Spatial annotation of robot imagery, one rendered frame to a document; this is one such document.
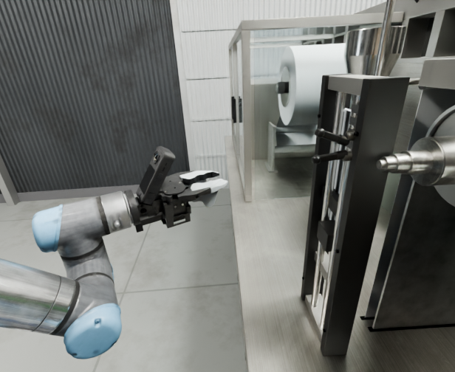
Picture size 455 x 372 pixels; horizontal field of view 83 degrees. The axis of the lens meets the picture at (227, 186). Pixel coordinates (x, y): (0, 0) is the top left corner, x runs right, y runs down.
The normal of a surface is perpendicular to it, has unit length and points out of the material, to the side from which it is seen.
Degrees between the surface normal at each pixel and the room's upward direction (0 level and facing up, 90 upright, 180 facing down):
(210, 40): 90
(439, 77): 90
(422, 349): 0
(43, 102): 90
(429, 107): 90
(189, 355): 0
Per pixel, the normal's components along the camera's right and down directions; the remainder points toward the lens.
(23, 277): 0.72, -0.68
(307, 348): -0.05, -0.91
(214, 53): 0.06, 0.42
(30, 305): 0.70, -0.01
